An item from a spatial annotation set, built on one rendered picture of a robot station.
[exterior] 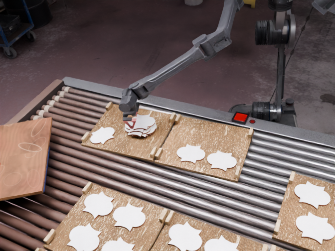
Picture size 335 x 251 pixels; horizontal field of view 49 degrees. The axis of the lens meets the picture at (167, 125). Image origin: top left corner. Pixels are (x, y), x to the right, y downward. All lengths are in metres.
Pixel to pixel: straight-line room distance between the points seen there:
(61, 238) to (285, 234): 0.90
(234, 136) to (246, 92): 1.85
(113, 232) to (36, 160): 0.52
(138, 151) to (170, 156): 0.17
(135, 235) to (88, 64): 3.12
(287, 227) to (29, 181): 1.11
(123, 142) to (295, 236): 0.93
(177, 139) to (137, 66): 2.42
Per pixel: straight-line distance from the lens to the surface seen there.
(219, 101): 3.59
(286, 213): 1.61
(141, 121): 1.92
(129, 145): 1.89
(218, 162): 1.74
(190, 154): 1.78
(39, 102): 2.34
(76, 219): 1.66
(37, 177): 1.74
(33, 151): 1.87
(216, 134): 1.89
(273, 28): 2.28
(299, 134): 1.96
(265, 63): 4.15
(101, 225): 1.61
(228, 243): 1.50
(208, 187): 1.69
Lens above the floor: 2.24
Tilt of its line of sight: 42 degrees down
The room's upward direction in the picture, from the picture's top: 7 degrees counter-clockwise
